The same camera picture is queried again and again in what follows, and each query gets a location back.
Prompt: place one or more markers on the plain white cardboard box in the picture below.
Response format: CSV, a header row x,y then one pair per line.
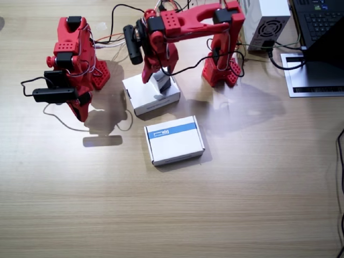
x,y
145,96

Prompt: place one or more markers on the clear tape piece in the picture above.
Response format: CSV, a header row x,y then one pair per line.
x,y
101,26

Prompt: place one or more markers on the silver metal stand plate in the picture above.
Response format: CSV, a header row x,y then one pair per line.
x,y
309,78

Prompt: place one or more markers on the black bar webcam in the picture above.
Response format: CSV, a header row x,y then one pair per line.
x,y
55,95
133,45

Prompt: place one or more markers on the white power supply unit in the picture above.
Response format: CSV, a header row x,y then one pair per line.
x,y
271,13

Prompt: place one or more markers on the white box with blue stripe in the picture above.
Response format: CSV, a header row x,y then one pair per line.
x,y
174,142

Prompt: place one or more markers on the small white and black cube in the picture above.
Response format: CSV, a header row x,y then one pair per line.
x,y
161,82

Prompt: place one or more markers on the black laptop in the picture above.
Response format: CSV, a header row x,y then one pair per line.
x,y
322,24

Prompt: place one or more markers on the red robot arm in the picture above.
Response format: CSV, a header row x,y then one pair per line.
x,y
78,43
204,24

